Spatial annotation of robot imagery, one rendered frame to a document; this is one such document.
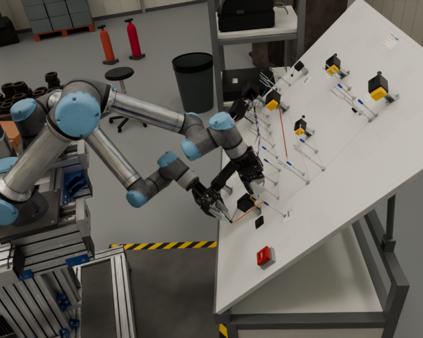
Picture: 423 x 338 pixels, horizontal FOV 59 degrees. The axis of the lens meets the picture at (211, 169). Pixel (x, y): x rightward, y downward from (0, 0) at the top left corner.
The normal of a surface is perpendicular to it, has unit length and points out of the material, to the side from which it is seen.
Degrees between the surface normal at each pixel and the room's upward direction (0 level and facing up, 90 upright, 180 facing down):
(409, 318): 0
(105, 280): 0
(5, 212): 95
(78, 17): 90
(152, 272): 0
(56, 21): 90
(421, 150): 46
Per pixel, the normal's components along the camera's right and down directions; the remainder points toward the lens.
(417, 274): -0.10, -0.81
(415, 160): -0.79, -0.52
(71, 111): 0.30, 0.46
